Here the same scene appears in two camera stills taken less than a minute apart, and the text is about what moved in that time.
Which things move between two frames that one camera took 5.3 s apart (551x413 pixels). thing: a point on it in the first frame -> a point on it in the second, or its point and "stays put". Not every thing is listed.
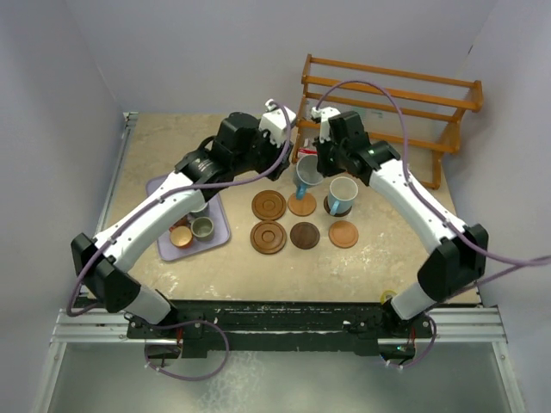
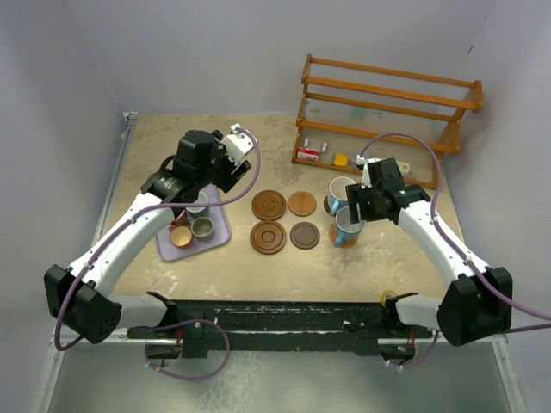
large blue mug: [306, 175] -> [345, 230]
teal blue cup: [200, 210] stays put
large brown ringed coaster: [269, 205] stays put
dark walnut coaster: [305, 235] stays put
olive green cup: [202, 228] stays put
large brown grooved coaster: [268, 237] stays put
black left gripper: [275, 153] -> [232, 171]
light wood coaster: [302, 207] stays put
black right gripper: [323, 165] -> [356, 194]
